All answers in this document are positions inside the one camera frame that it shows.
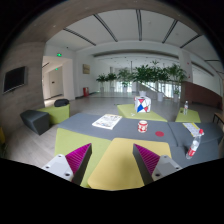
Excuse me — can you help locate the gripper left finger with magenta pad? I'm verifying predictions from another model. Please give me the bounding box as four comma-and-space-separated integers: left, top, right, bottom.
42, 143, 92, 185

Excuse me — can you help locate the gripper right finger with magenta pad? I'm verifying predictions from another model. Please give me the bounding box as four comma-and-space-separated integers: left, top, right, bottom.
133, 144, 182, 185

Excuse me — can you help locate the far clear water bottle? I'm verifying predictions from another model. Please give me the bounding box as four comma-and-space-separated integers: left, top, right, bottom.
183, 100, 188, 115

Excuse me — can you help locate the red round coaster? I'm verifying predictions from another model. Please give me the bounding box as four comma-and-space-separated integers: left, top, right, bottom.
155, 131, 164, 137

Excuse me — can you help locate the red white patterned cup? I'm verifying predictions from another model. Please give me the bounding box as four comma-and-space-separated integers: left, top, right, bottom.
138, 120, 148, 133

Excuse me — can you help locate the clear bottle red label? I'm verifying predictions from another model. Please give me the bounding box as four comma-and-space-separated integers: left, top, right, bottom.
186, 129, 204, 159

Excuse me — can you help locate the green block seat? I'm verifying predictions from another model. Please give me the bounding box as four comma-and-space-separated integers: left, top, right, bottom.
40, 105, 70, 125

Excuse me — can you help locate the dark grey pouf seat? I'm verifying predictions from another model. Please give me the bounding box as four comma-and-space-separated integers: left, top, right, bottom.
20, 110, 50, 135

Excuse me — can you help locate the yellow printed sheet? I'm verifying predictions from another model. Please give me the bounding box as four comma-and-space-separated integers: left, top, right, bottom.
183, 123, 200, 137

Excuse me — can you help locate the open magazine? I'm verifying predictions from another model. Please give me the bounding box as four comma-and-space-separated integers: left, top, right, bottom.
92, 114, 122, 130

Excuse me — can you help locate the green yellow table far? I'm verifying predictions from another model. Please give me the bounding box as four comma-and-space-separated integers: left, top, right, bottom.
117, 104, 166, 122

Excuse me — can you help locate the red blue white cube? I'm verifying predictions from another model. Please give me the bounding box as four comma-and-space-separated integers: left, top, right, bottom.
134, 96, 151, 113

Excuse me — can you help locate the black bag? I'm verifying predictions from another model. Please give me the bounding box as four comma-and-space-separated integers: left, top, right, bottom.
54, 99, 70, 107

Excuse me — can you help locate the green side table right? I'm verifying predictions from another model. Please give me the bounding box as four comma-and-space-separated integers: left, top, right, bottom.
176, 107, 201, 123

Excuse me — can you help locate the red fire extinguisher box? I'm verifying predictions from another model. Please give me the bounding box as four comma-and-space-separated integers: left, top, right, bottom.
83, 87, 89, 97

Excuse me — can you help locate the potted plant far left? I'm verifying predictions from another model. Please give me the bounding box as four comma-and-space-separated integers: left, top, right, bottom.
96, 74, 108, 93

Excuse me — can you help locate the potted plant in white pot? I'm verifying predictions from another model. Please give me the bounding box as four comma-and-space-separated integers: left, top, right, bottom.
134, 65, 156, 92

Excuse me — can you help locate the potted plant right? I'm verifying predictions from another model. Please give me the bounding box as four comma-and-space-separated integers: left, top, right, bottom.
167, 64, 186, 102

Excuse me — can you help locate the framed wall picture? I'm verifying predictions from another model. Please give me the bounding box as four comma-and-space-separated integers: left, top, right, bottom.
83, 64, 90, 74

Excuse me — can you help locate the wall mounted black television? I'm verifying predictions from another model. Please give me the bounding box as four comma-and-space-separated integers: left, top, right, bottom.
2, 66, 27, 94

